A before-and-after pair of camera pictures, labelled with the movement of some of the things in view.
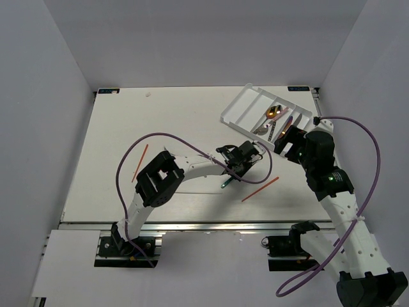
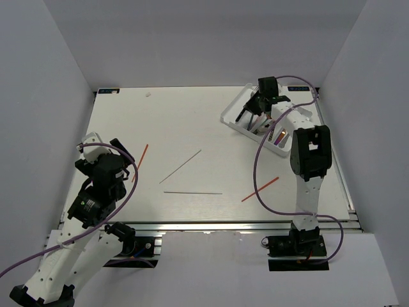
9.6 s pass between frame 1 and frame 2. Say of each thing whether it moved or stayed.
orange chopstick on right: stayed
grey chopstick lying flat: stayed
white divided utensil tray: stayed
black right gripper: moved
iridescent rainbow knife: stayed
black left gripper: moved
